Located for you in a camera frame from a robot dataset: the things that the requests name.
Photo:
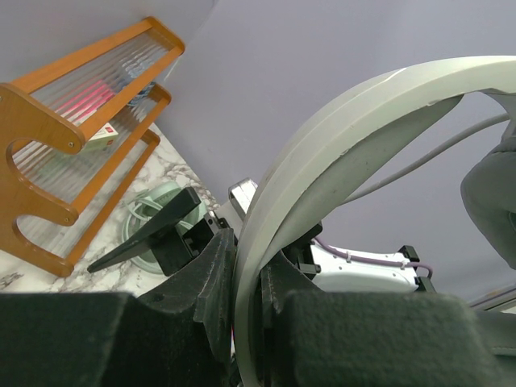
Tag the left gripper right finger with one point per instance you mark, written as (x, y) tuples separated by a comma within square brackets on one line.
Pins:
[(315, 338)]

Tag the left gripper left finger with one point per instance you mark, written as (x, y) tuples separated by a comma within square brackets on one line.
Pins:
[(178, 334)]

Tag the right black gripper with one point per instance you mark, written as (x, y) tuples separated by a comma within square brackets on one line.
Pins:
[(172, 249)]

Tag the mint green headphones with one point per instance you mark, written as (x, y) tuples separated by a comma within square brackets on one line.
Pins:
[(145, 206)]

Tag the grey white headphones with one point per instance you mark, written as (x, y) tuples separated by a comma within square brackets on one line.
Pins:
[(338, 149)]

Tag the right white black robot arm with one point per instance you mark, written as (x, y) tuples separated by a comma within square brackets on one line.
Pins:
[(333, 269)]

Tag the white green red box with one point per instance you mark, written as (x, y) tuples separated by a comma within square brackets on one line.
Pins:
[(103, 138)]

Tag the wooden three-tier rack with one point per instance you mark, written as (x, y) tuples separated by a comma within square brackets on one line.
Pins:
[(55, 197)]

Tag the pink marker pen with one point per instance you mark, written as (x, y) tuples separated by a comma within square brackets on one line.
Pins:
[(79, 107)]

